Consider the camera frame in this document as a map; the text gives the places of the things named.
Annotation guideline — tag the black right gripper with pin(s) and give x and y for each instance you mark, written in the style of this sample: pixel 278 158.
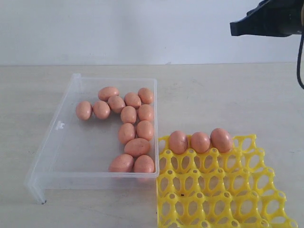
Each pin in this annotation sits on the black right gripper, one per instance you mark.
pixel 271 18

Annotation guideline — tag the brown egg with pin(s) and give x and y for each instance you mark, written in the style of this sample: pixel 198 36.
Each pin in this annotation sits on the brown egg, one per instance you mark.
pixel 84 110
pixel 137 147
pixel 116 104
pixel 122 163
pixel 105 93
pixel 200 142
pixel 221 139
pixel 132 99
pixel 101 109
pixel 178 142
pixel 146 112
pixel 126 133
pixel 144 164
pixel 129 115
pixel 145 129

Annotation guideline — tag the brown egg back right corner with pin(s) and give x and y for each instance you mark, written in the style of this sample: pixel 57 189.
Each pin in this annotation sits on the brown egg back right corner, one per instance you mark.
pixel 146 95

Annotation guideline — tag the brown egg back top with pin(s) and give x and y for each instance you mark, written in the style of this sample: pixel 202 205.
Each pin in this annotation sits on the brown egg back top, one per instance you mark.
pixel 105 93

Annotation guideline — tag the yellow plastic egg tray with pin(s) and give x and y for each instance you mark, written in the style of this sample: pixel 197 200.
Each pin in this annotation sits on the yellow plastic egg tray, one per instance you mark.
pixel 219 190

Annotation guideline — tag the clear plastic box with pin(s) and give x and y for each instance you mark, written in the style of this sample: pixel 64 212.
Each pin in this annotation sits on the clear plastic box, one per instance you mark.
pixel 76 154

